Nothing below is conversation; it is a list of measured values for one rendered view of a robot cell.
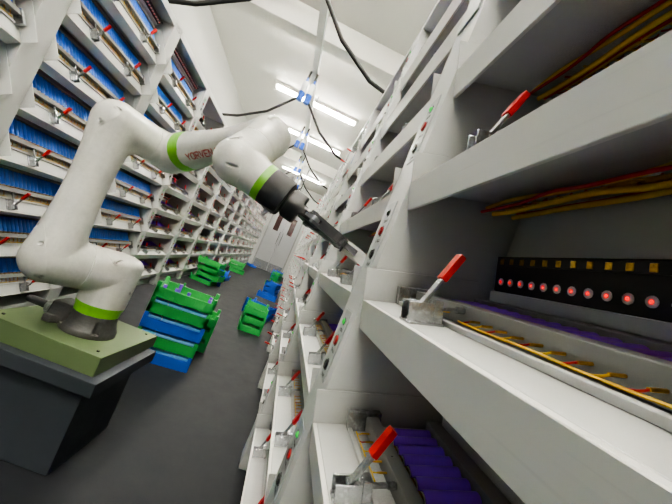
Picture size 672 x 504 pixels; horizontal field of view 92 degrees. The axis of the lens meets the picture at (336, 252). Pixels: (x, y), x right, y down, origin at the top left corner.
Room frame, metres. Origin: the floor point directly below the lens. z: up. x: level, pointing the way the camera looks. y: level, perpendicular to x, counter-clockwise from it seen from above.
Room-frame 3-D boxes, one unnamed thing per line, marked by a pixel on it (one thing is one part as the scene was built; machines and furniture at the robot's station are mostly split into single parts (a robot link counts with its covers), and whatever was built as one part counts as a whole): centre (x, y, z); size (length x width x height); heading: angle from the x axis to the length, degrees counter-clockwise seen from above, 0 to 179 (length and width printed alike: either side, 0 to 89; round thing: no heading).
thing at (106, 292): (1.00, 0.60, 0.48); 0.16 x 0.13 x 0.19; 146
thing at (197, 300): (1.77, 0.64, 0.36); 0.30 x 0.20 x 0.08; 106
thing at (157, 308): (1.77, 0.64, 0.28); 0.30 x 0.20 x 0.08; 106
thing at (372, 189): (1.26, -0.07, 0.91); 0.20 x 0.09 x 1.81; 97
